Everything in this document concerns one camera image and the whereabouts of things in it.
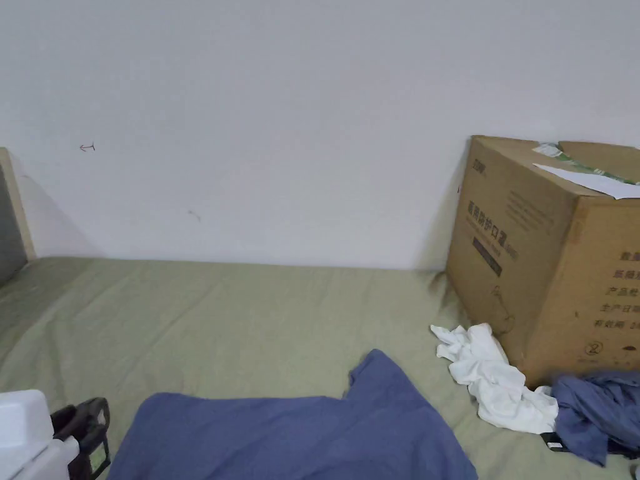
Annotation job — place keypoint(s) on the crumpled white cloth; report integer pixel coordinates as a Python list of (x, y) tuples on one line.
[(495, 387)]

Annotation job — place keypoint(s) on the large blue shirt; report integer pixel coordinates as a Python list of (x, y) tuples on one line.
[(300, 440)]

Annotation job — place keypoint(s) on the brown cardboard carton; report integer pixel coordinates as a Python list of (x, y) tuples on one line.
[(550, 280)]

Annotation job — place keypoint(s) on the bunched blue garment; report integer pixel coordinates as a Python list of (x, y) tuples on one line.
[(600, 415)]

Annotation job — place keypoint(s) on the wooden headboard with grey panel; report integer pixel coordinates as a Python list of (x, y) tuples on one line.
[(12, 225)]

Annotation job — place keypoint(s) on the small black device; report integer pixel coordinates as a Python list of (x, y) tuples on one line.
[(554, 442)]

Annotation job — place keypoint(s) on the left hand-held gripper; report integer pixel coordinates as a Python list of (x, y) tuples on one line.
[(25, 440)]

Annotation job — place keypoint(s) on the bed with pale green sheet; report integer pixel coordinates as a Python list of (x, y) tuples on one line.
[(200, 325)]

